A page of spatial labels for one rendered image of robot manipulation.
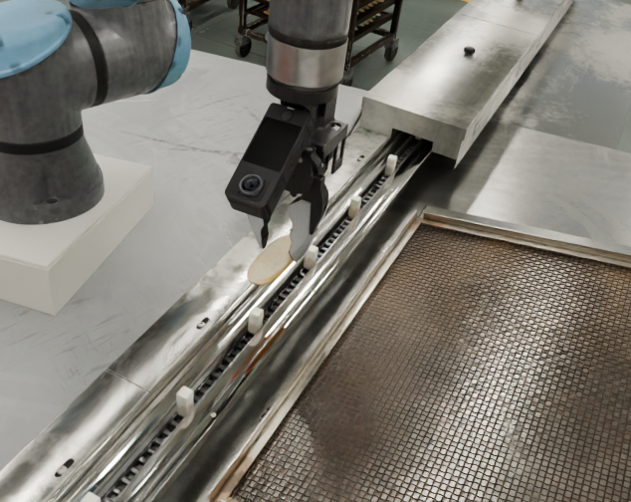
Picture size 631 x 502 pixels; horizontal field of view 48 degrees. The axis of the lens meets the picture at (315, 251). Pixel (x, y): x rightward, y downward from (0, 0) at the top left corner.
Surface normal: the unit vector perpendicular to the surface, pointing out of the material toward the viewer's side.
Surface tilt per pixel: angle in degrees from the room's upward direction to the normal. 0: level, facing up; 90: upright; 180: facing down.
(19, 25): 8
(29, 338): 0
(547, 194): 0
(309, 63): 90
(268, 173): 31
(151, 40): 75
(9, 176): 69
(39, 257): 4
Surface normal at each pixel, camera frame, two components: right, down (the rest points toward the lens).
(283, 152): -0.13, -0.40
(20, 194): 0.03, 0.30
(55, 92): 0.71, 0.45
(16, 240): 0.07, -0.82
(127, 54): 0.69, 0.22
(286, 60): -0.51, 0.48
